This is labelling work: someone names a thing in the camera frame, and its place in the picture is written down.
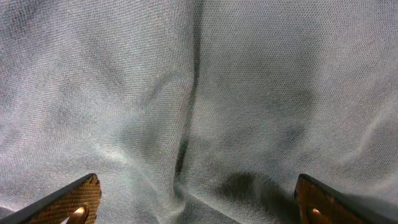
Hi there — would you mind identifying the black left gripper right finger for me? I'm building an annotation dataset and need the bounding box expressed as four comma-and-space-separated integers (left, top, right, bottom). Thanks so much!
294, 174, 397, 224

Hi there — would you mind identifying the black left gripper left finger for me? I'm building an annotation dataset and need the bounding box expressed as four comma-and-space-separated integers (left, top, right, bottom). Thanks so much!
1, 173, 101, 224

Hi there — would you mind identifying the blue polo shirt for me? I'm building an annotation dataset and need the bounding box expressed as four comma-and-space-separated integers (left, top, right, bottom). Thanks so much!
1, 0, 397, 223

